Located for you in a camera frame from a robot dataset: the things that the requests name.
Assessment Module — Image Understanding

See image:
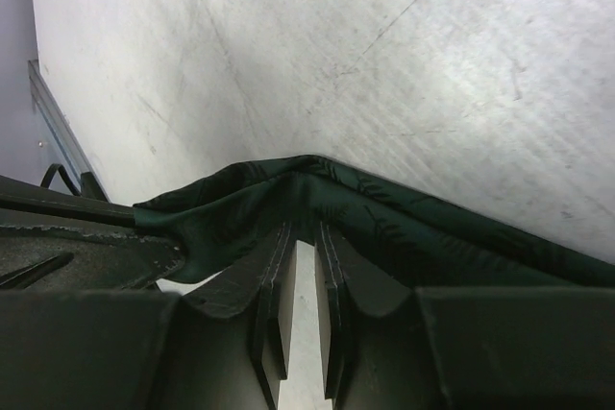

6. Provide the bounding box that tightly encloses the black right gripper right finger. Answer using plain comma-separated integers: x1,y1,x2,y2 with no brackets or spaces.
315,225,614,409

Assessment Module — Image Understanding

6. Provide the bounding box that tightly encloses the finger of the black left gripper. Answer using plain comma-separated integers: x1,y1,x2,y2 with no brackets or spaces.
1,177,185,291

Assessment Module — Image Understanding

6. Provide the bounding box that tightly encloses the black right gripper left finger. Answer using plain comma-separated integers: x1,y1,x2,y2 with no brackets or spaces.
1,225,296,409

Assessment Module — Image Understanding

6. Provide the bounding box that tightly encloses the dark green tie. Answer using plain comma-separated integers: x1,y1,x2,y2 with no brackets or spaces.
134,155,614,288

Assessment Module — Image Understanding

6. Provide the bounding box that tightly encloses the aluminium table frame rail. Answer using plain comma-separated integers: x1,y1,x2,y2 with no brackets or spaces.
28,60,109,202

